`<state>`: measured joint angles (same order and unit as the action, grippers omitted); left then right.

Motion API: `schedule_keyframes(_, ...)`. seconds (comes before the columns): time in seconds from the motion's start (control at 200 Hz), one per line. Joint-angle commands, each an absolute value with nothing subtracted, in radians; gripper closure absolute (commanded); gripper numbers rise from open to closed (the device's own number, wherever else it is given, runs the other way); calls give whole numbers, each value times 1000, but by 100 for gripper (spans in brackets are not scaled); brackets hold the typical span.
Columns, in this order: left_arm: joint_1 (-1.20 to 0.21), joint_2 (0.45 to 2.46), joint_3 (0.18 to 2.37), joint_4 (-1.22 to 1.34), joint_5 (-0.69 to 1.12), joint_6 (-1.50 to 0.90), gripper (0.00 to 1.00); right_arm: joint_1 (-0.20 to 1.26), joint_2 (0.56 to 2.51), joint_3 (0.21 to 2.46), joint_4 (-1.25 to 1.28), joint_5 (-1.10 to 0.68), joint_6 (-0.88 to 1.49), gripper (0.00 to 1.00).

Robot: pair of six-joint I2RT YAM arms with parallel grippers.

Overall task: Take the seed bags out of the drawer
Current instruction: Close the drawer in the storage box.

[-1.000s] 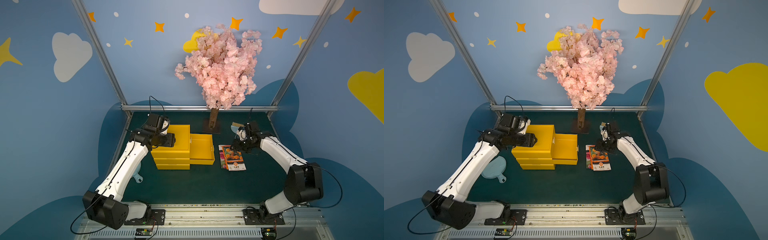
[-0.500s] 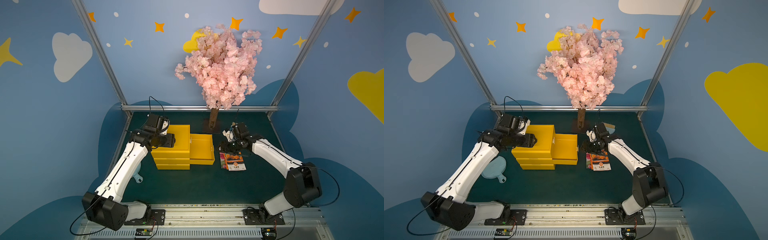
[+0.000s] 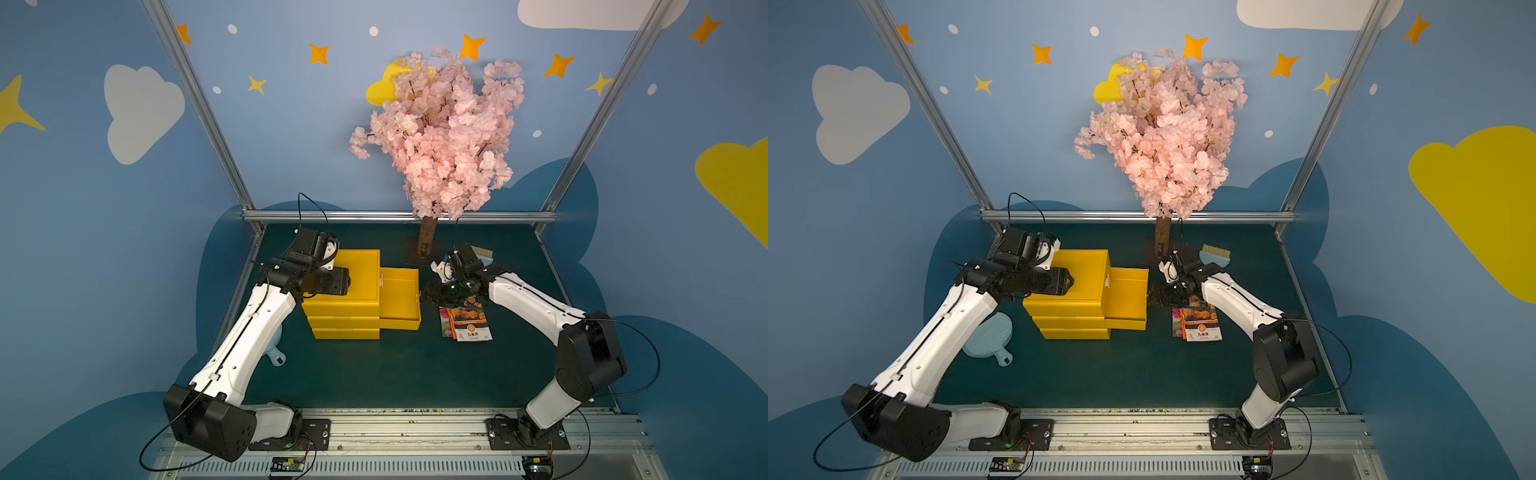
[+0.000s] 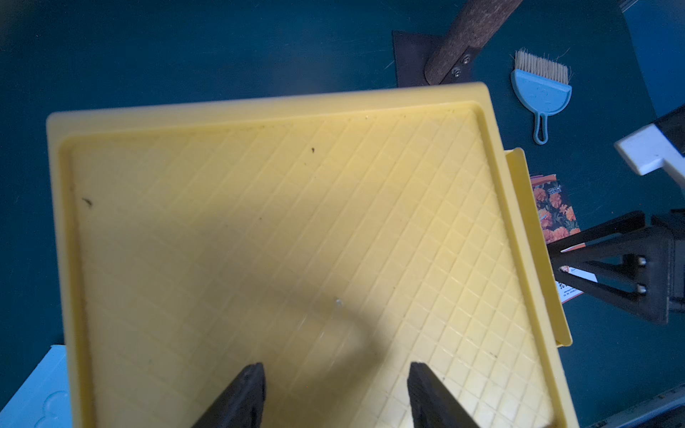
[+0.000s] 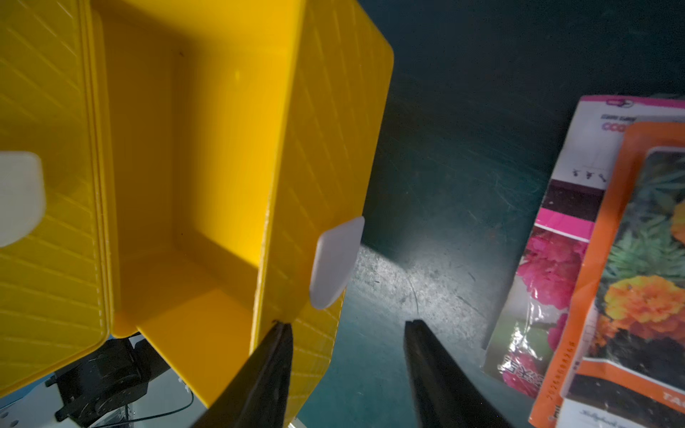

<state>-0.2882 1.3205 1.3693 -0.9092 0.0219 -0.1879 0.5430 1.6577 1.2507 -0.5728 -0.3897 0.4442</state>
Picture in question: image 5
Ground pink flower seed bag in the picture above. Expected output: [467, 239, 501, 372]
[483, 96, 684, 398]

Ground yellow drawer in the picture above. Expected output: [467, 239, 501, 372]
[90, 1, 394, 420]

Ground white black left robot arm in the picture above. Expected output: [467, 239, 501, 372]
[1, 333, 206, 427]

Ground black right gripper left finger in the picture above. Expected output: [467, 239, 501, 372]
[194, 322, 294, 428]

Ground orange back-side seed bag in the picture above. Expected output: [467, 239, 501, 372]
[529, 121, 684, 427]

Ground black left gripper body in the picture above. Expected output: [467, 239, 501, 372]
[46, 339, 169, 427]

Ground yellow plastic drawer cabinet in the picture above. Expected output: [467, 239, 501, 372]
[1, 1, 112, 395]

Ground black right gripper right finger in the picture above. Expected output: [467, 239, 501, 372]
[403, 319, 510, 428]

